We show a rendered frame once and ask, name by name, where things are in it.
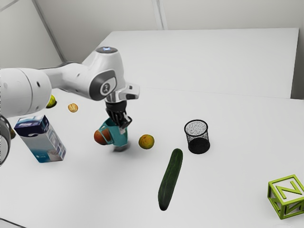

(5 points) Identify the yellow green fruit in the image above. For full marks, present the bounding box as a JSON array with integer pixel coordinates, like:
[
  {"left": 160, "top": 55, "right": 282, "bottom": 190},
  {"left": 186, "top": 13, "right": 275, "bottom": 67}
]
[{"left": 45, "top": 95, "right": 57, "bottom": 109}]

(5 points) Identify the red orange peach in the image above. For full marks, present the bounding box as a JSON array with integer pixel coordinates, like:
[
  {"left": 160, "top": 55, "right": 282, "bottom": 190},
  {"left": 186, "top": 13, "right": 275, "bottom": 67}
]
[{"left": 94, "top": 129, "right": 112, "bottom": 146}]

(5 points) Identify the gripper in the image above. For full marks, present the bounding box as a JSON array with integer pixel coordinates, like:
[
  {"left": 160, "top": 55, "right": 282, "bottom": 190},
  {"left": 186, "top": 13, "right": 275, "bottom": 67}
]
[{"left": 105, "top": 101, "right": 133, "bottom": 135}]

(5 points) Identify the orange yellow round fruit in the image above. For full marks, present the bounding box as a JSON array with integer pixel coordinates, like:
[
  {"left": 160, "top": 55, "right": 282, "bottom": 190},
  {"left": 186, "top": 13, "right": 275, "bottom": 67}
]
[{"left": 138, "top": 134, "right": 155, "bottom": 150}]

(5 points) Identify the teal faceted mug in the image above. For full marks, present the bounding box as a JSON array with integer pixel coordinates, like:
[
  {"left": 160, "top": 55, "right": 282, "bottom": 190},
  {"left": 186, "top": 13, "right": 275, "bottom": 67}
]
[{"left": 98, "top": 118, "right": 130, "bottom": 147}]

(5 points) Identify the blue white milk carton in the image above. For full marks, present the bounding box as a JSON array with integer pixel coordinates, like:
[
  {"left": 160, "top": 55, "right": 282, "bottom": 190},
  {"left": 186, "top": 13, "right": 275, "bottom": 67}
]
[{"left": 13, "top": 115, "right": 67, "bottom": 164}]

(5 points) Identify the black mesh pen holder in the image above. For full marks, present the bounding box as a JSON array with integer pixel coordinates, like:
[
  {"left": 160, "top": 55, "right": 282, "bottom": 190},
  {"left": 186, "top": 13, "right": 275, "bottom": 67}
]
[{"left": 184, "top": 119, "right": 211, "bottom": 155}]

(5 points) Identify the dark green cucumber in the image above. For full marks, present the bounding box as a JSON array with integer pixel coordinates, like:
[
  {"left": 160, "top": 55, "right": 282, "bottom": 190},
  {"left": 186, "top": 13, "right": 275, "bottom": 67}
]
[{"left": 158, "top": 148, "right": 184, "bottom": 211}]

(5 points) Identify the green letter block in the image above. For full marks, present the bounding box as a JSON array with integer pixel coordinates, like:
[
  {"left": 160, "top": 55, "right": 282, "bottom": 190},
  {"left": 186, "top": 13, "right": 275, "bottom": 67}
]
[{"left": 268, "top": 174, "right": 304, "bottom": 220}]

